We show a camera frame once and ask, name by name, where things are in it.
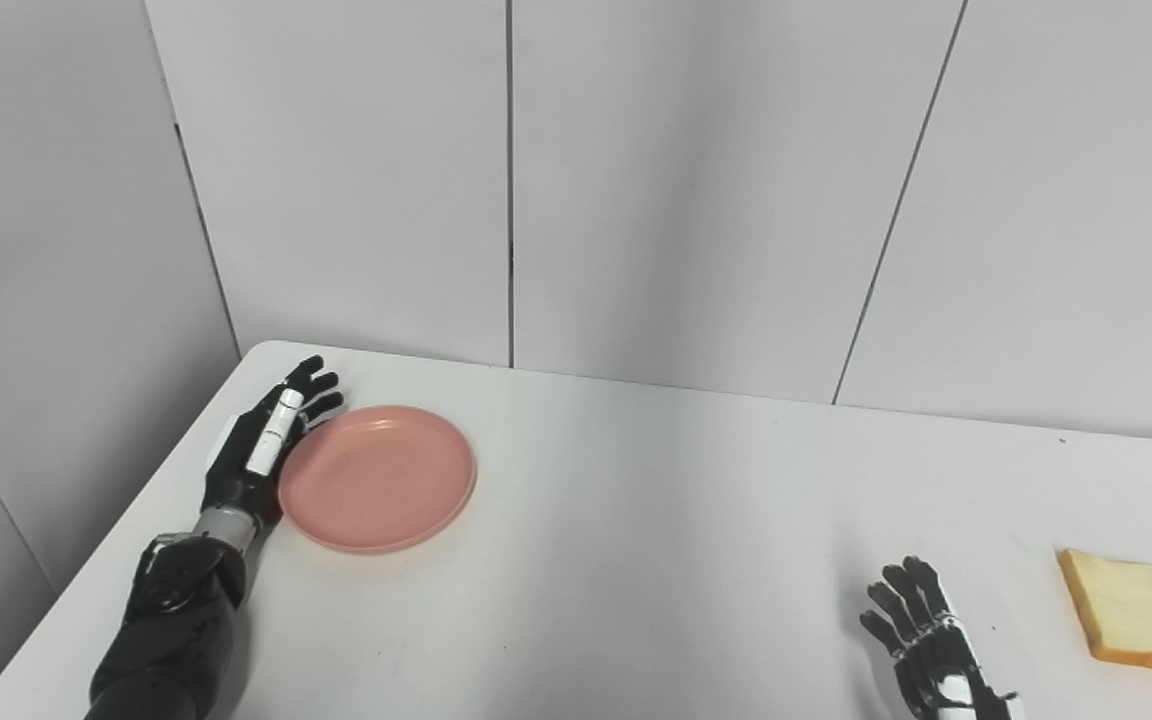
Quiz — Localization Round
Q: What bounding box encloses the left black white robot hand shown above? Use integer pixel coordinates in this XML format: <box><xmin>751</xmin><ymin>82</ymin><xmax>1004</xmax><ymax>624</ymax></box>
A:
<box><xmin>200</xmin><ymin>355</ymin><xmax>346</xmax><ymax>528</ymax></box>

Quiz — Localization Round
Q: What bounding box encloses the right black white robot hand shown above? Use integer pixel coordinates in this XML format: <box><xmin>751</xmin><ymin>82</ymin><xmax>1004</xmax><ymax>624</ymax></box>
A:
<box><xmin>858</xmin><ymin>556</ymin><xmax>1028</xmax><ymax>720</ymax></box>

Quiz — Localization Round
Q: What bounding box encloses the pink round plate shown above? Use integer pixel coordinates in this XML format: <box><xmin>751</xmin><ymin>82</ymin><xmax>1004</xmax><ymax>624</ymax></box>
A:
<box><xmin>278</xmin><ymin>404</ymin><xmax>479</xmax><ymax>556</ymax></box>

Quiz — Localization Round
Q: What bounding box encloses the slice of white bread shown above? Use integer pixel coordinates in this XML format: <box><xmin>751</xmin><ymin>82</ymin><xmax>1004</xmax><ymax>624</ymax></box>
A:
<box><xmin>1056</xmin><ymin>548</ymin><xmax>1152</xmax><ymax>682</ymax></box>

